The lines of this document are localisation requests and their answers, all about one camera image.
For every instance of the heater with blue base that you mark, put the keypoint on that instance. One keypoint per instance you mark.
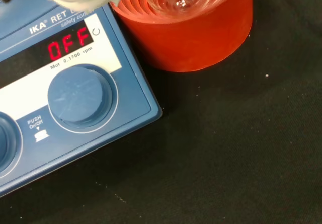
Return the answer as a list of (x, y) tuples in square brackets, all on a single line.
[(83, 95)]

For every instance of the black cloth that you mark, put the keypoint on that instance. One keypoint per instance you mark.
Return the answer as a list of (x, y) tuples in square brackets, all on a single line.
[(239, 146)]

